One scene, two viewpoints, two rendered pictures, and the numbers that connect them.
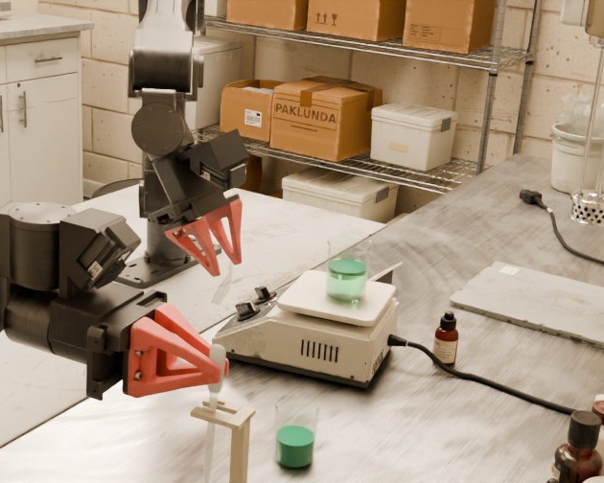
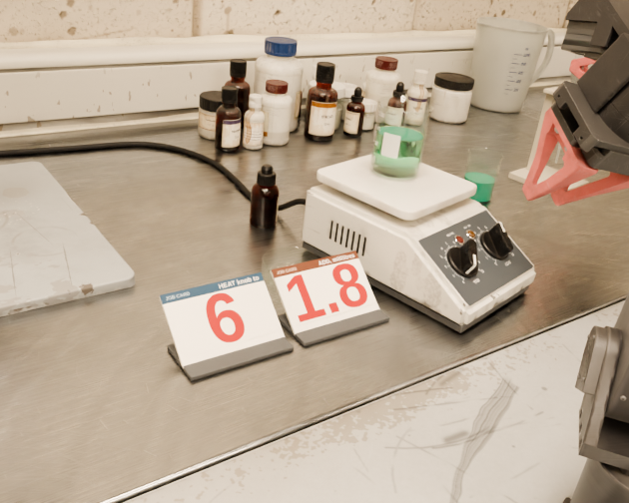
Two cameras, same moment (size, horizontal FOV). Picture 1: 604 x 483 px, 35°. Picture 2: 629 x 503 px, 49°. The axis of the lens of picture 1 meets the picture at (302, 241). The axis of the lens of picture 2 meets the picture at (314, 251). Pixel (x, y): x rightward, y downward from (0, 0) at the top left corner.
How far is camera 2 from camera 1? 1.69 m
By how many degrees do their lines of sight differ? 128
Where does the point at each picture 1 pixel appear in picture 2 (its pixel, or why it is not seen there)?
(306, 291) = (435, 187)
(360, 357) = not seen: hidden behind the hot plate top
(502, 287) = (13, 271)
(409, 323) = (236, 272)
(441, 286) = (81, 322)
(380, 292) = (345, 168)
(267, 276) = (385, 436)
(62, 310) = not seen: outside the picture
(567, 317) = (32, 213)
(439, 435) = not seen: hidden behind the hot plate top
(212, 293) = (512, 410)
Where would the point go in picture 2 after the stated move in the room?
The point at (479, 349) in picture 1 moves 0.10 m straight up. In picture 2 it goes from (200, 224) to (203, 135)
